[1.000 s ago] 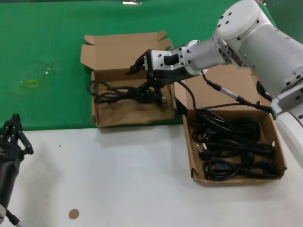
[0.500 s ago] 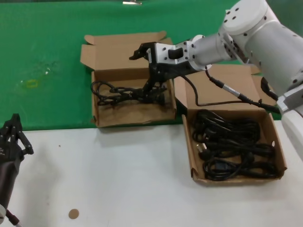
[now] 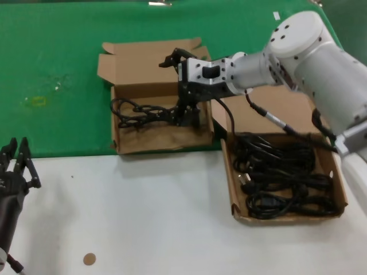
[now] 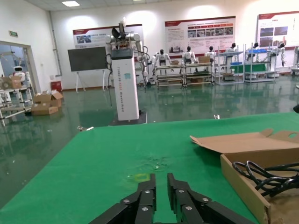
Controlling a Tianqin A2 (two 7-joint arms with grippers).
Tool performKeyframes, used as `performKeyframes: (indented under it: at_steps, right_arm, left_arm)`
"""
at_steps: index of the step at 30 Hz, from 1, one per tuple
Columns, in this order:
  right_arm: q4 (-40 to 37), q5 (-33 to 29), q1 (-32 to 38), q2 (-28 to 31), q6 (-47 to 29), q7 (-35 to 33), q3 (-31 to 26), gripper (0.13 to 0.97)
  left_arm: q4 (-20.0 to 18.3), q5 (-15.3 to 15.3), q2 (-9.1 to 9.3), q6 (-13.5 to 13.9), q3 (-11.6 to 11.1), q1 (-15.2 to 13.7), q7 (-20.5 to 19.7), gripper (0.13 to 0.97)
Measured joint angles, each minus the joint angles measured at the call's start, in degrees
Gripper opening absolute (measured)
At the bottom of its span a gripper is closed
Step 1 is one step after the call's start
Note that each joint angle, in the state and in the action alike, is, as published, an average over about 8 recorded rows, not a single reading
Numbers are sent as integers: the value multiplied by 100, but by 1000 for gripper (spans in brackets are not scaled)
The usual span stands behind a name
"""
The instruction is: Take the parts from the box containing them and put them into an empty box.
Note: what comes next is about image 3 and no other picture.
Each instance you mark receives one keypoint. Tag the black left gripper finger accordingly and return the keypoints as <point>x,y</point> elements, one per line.
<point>25,160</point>
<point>8,154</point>

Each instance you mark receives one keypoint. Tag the cardboard box with intact rim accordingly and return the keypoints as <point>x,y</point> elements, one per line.
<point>243,123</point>

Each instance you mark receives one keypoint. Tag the round brown sticker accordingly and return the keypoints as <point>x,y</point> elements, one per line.
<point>89,259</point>

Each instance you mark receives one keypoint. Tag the long metal cloth clip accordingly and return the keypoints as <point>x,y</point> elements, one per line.
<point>159,3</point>

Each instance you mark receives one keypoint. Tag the cardboard box with torn rim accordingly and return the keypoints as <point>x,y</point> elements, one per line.
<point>160,139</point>

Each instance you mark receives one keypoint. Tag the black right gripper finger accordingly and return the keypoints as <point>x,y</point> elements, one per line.
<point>187,114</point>
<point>176,57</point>

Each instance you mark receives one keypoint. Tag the small white tape scrap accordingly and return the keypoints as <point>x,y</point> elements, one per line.
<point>57,86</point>

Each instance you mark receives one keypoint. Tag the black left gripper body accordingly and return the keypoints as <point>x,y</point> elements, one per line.
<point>11,194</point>

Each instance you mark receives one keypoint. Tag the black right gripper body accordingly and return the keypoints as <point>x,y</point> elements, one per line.
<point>200,91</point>

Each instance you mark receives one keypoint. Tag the small metal cloth clip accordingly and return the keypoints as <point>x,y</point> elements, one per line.
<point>315,2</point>

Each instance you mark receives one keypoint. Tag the white tape strip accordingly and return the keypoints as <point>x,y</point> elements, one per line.
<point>275,16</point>

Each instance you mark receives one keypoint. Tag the green tablecloth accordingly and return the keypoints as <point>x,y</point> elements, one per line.
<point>57,43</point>

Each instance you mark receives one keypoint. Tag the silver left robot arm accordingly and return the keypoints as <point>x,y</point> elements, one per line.
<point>1,255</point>

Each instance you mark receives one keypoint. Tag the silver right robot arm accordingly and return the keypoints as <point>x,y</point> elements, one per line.
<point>301,43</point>

